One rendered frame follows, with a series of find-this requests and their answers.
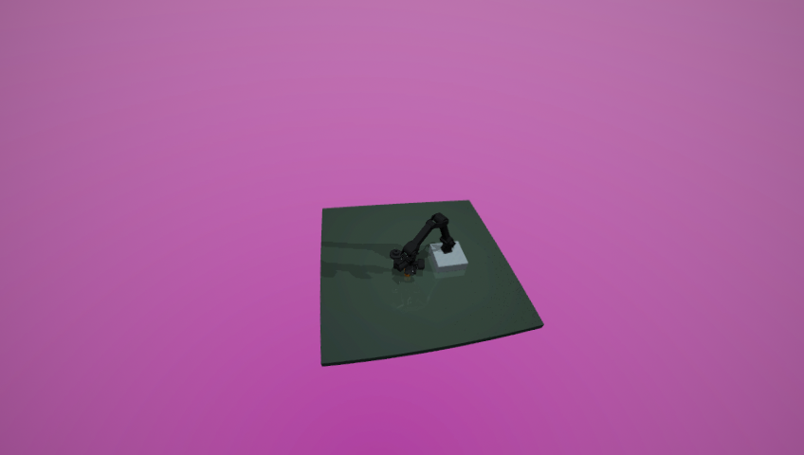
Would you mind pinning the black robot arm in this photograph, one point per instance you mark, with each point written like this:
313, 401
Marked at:
412, 247

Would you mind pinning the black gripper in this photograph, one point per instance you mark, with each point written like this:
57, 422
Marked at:
419, 265

